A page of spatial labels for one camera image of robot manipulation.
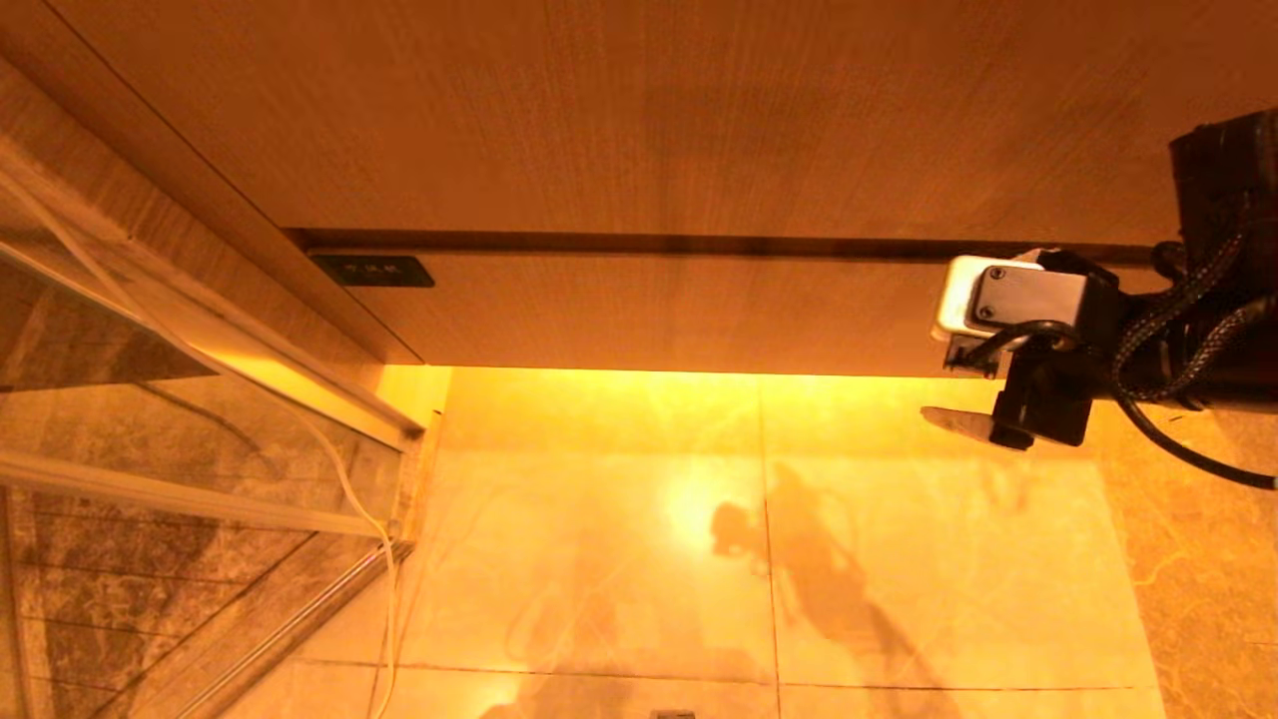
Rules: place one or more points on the black switch panel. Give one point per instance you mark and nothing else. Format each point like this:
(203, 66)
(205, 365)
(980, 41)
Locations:
(371, 271)

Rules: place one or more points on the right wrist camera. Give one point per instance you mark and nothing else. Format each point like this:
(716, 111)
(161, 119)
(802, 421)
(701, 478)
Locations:
(1028, 295)

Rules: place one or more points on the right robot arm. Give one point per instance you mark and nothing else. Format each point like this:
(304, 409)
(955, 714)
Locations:
(1223, 190)

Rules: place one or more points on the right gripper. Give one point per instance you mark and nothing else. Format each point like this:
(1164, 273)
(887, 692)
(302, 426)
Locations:
(1058, 399)

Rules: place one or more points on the glass shower door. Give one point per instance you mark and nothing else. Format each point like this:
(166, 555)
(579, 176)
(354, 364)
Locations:
(170, 469)

